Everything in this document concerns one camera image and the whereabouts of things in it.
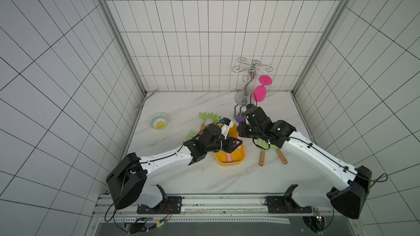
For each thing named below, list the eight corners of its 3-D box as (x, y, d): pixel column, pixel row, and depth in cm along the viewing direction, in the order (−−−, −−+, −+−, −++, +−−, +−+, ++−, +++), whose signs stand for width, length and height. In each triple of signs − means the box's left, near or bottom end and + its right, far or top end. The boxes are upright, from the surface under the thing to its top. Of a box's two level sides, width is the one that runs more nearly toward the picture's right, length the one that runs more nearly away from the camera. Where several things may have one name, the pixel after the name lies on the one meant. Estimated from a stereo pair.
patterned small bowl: (149, 129, 101) (147, 125, 98) (153, 116, 107) (151, 112, 104) (166, 129, 101) (165, 125, 98) (169, 116, 107) (168, 112, 104)
